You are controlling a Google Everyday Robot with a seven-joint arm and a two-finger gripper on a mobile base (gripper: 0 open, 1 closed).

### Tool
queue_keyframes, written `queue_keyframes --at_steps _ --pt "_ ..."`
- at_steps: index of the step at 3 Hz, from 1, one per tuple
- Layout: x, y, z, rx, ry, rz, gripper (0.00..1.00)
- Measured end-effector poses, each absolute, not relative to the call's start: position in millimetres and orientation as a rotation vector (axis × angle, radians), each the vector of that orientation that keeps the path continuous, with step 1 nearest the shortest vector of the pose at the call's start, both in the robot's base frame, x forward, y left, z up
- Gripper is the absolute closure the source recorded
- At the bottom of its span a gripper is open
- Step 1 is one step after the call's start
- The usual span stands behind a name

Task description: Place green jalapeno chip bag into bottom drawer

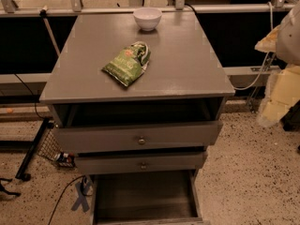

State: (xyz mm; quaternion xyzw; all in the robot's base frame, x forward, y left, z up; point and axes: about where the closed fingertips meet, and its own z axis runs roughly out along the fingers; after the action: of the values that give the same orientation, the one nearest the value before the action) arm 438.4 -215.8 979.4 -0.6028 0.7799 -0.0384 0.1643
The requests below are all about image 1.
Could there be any wooden stick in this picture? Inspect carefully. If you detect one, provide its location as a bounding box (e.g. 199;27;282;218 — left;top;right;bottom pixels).
39;6;60;57

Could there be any small can in basket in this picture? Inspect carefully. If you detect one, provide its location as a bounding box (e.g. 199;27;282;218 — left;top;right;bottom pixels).
54;152;74;164

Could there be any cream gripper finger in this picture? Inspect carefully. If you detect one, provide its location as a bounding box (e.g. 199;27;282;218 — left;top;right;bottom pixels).
257;64;300;128
254;25;279;53

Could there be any white ceramic bowl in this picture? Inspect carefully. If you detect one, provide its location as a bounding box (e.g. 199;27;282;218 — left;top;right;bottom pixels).
133;7;162;31

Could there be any grey open bottom drawer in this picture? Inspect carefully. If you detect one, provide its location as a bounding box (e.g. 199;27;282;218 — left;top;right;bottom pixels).
91;171;211;225

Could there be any grey tape cross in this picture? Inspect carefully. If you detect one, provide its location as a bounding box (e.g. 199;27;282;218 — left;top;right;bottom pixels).
71;176;92;212

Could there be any grey drawer cabinet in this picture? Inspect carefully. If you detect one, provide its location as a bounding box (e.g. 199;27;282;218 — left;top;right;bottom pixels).
40;12;233;225

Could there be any grey top drawer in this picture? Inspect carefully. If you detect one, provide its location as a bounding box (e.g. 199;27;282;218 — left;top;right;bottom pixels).
53;121;222;154

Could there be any metal railing frame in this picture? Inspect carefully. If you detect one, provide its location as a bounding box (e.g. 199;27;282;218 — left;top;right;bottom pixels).
0;0;300;19

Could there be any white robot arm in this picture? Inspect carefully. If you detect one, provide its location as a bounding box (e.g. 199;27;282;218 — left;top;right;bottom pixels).
255;2;300;128

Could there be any brass middle drawer knob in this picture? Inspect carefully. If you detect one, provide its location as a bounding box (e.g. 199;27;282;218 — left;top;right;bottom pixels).
140;163;147;171

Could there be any green jalapeno chip bag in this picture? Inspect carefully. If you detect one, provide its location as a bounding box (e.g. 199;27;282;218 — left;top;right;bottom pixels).
101;41;151;87

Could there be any black floor cable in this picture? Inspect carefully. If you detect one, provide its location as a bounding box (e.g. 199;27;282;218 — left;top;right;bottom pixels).
47;174;86;225

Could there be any grey middle drawer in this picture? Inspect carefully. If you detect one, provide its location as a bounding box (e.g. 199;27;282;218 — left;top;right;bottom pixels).
75;152;207;174

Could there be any brass top drawer knob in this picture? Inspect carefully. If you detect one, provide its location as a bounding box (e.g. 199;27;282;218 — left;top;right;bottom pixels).
138;137;146;145

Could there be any white hanging cable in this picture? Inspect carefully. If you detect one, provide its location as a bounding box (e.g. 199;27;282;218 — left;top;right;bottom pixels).
233;1;275;92

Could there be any wire mesh basket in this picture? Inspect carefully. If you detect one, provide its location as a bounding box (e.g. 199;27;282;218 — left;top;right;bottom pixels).
37;128;75;168

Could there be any black metal floor bar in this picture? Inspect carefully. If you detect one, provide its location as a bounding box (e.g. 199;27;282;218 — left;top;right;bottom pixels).
15;118;49;181

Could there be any brass drawer knob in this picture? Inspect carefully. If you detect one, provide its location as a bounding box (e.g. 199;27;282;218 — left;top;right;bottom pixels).
138;137;146;145
140;163;147;171

